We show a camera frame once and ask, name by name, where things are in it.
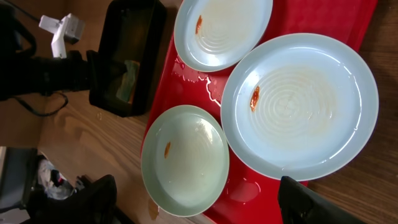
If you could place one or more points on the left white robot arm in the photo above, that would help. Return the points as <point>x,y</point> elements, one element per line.
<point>17,44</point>

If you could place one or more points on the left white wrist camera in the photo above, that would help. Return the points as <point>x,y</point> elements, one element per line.
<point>67,30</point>

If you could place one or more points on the black water basin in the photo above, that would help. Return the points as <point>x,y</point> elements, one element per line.
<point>132,31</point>

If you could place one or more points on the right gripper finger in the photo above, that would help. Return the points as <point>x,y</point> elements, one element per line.
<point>300,205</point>

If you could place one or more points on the light blue plate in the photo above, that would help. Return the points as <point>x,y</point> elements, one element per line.
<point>185,161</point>
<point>212,35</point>
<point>300,105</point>

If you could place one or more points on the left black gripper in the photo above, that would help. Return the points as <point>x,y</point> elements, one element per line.
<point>46,75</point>

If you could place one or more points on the orange green sponge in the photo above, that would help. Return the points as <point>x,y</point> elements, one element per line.
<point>128,82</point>

